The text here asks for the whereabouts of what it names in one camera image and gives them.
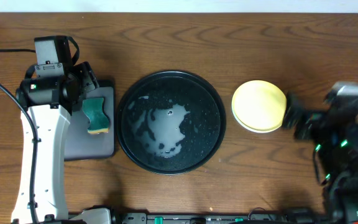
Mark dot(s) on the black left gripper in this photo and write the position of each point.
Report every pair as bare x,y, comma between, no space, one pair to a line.
90,81

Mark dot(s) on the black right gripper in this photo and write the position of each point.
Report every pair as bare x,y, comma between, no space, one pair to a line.
293,109

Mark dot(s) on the green yellow sponge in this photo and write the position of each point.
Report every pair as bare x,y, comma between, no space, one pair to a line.
93,110

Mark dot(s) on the yellow plate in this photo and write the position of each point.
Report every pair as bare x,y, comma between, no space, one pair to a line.
259,104

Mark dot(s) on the mint green plate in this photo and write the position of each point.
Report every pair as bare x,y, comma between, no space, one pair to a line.
261,131

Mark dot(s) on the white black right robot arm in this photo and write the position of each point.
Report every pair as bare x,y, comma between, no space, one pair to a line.
335,163

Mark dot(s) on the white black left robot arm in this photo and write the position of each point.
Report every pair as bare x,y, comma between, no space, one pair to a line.
68,115

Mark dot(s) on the round black tray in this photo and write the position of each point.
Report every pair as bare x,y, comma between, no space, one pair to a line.
170,122

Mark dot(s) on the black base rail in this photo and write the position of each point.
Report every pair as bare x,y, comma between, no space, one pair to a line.
256,215

